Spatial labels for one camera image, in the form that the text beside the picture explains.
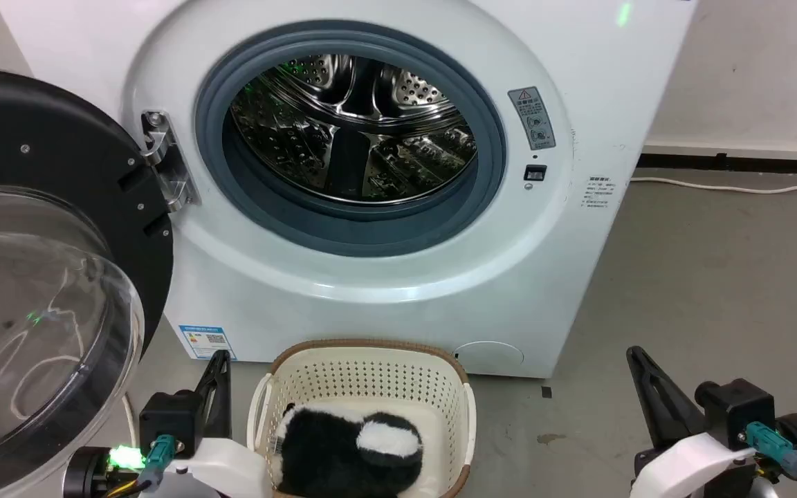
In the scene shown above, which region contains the grey warning sticker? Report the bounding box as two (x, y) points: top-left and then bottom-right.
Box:
(508, 86), (556, 151)

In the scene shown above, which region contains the round white filter cover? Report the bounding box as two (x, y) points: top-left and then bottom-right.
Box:
(455, 340), (525, 374)

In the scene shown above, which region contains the stainless steel drum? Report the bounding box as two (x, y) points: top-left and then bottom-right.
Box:
(229, 54), (479, 205)

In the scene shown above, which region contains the white front-load washing machine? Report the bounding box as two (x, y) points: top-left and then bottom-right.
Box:
(0, 0), (700, 380)

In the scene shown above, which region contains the blue energy label sticker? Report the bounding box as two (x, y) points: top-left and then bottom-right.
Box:
(178, 324), (237, 360)

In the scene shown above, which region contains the cream plastic laundry basket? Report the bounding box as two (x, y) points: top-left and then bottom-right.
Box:
(246, 339), (477, 498)

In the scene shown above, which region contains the teal plug right gripper cable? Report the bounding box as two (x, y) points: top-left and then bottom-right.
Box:
(744, 422), (797, 498)

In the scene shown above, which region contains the small printed text sticker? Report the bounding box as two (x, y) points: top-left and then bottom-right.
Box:
(580, 176), (617, 208)

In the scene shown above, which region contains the teal plug left gripper cable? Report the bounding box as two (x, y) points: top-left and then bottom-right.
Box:
(137, 434), (176, 493)

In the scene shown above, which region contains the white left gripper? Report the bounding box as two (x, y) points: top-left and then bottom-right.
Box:
(163, 351), (275, 498)

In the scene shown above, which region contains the white cable on floor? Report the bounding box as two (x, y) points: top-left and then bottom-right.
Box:
(630, 176), (797, 194)

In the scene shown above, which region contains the grey rubber door gasket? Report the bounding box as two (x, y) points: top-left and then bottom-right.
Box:
(194, 21), (508, 258)

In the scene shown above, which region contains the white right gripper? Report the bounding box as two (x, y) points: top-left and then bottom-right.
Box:
(625, 346), (759, 498)

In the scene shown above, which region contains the teal plug gripper cable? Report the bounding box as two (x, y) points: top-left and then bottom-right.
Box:
(744, 422), (797, 498)
(137, 434), (176, 493)

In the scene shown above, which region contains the black door with clear glass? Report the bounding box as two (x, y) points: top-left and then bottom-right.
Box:
(0, 66), (174, 498)

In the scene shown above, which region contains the black and white plush toy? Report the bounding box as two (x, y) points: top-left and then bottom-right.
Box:
(273, 405), (425, 498)

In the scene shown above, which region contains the black wall baseboard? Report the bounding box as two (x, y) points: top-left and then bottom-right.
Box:
(637, 154), (797, 176)

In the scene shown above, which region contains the chrome door hinge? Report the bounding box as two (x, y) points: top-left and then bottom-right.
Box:
(141, 111), (202, 212)

